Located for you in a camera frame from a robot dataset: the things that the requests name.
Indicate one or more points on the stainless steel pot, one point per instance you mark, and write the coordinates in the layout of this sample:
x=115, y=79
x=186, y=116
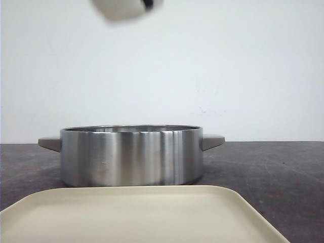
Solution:
x=131, y=155

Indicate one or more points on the panda bun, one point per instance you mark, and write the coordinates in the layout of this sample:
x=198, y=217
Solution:
x=119, y=11

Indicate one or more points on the cream plastic tray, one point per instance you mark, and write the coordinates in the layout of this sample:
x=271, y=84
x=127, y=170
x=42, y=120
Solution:
x=200, y=213

